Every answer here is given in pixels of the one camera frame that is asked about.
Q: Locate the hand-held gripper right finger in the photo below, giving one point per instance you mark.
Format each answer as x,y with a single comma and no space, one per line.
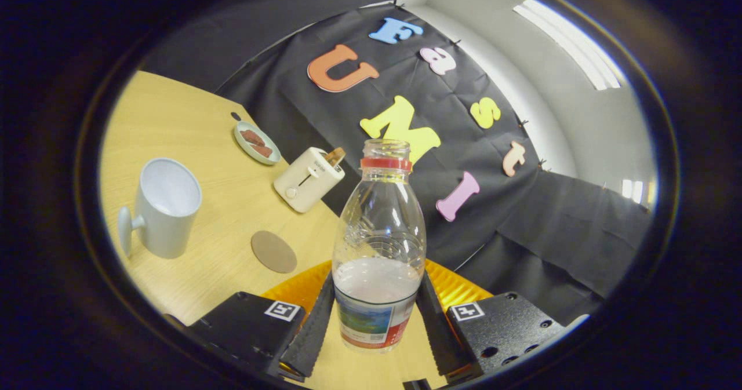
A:
435,332

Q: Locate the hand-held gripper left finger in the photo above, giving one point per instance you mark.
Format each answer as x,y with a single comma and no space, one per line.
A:
313,332

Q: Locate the clear plastic juice bottle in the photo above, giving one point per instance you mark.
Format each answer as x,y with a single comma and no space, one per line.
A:
377,297

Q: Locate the brown round coaster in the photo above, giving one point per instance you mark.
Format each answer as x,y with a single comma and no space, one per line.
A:
273,252

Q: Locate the white cup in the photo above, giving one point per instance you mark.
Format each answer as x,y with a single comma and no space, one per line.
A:
168,222

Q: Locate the white toaster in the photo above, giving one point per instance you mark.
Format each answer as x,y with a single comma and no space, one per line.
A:
304,184

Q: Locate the toast slice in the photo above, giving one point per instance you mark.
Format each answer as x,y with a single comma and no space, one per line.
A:
335,157

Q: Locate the pale green plate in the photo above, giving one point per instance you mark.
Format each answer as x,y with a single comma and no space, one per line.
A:
272,158

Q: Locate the brown meat piece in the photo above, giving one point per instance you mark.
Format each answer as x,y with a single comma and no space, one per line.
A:
262,151
253,137

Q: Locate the small ceiling light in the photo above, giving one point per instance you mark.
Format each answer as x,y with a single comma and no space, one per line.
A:
633,189

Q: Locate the wooden table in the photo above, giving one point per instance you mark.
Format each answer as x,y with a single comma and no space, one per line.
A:
174,117

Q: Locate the long ceiling light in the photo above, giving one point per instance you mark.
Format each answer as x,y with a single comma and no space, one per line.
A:
571,45

